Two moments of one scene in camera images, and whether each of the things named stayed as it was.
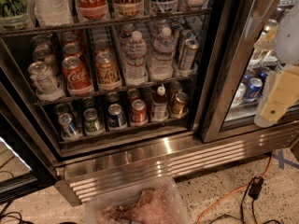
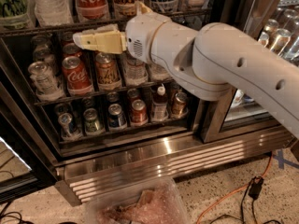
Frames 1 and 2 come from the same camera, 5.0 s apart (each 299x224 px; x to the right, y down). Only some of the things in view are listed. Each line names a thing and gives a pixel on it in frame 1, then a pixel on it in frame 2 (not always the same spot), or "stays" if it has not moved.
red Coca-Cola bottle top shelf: x=91 y=3 stays
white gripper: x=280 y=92 to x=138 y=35
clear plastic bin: x=158 y=203 stays
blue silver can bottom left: x=69 y=133 stays
